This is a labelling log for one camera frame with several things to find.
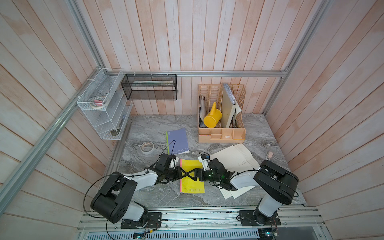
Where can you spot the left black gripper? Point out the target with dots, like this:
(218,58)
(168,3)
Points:
(178,175)

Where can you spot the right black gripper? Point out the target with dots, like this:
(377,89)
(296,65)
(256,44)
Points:
(196,174)

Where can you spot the yellow cover notebook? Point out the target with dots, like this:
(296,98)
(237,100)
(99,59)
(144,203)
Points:
(188,185)

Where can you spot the purple cover notebook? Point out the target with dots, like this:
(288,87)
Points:
(177,142)

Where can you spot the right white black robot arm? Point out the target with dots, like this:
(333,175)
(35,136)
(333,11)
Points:
(279,184)

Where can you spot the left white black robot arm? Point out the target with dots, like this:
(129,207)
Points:
(114,199)

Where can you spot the open cream notebook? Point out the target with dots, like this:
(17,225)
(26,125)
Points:
(236,158)

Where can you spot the clear tape roll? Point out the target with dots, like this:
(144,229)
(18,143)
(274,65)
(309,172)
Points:
(147,148)

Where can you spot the yellow watering can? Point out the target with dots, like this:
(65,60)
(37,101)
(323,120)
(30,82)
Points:
(213,117)

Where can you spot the beige desk organizer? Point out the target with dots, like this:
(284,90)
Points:
(208,94)

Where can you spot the small pink eraser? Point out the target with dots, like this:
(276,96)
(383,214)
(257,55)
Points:
(269,156)

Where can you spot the cream book in organizer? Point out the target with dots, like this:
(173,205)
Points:
(228,106)

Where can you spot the papers in organizer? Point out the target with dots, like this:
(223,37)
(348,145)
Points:
(238,110)

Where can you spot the tape roll on shelf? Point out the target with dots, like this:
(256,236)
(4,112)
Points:
(99,102)

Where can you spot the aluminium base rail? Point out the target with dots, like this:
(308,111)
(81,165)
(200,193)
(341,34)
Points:
(296,222)

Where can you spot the black mesh wall basket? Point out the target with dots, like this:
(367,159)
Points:
(150,87)

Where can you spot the white wire shelf rack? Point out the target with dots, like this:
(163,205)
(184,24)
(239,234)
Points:
(110,122)

